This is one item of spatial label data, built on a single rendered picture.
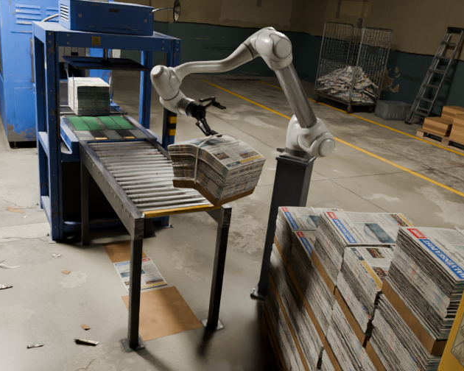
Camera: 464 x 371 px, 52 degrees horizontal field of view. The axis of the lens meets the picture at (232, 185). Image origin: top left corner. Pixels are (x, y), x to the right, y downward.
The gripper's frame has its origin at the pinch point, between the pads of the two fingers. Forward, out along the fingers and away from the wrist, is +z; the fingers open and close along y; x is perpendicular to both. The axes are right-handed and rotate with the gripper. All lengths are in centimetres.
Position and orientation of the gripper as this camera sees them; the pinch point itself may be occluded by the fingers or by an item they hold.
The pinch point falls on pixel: (220, 121)
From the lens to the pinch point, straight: 233.8
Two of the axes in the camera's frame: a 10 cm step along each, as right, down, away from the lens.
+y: -1.5, 8.9, 4.2
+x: -6.5, 2.4, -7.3
